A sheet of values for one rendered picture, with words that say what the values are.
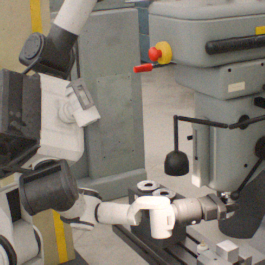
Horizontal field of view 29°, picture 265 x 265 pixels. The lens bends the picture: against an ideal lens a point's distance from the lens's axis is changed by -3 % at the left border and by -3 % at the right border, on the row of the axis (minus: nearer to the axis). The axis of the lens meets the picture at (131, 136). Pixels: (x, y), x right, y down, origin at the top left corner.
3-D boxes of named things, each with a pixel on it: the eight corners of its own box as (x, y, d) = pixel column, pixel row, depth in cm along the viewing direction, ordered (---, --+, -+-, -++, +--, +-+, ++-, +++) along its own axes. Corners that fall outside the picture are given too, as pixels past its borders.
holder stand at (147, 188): (162, 249, 200) (161, 203, 193) (129, 228, 217) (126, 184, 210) (186, 238, 206) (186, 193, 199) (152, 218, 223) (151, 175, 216)
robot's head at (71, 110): (70, 132, 149) (88, 122, 142) (55, 100, 149) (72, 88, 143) (87, 126, 153) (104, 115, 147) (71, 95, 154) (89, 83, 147)
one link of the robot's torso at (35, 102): (-43, 187, 156) (7, 152, 131) (-37, 90, 169) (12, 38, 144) (39, 201, 174) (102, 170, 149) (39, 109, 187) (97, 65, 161)
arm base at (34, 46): (12, 72, 159) (36, 70, 152) (20, 33, 161) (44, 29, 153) (48, 84, 171) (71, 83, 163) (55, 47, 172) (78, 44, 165)
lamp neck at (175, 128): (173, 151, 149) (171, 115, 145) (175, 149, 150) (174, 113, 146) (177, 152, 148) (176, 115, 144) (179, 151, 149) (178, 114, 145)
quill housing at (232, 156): (226, 203, 153) (228, 99, 142) (187, 179, 170) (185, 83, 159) (272, 186, 162) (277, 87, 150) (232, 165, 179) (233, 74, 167)
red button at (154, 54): (154, 63, 137) (154, 48, 136) (146, 61, 141) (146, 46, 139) (165, 61, 139) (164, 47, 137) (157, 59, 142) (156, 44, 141)
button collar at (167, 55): (166, 65, 138) (165, 44, 136) (154, 62, 143) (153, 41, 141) (173, 65, 139) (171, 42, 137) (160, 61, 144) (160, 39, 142)
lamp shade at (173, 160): (159, 173, 150) (158, 152, 148) (173, 164, 156) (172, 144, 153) (181, 178, 146) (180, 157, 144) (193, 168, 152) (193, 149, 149)
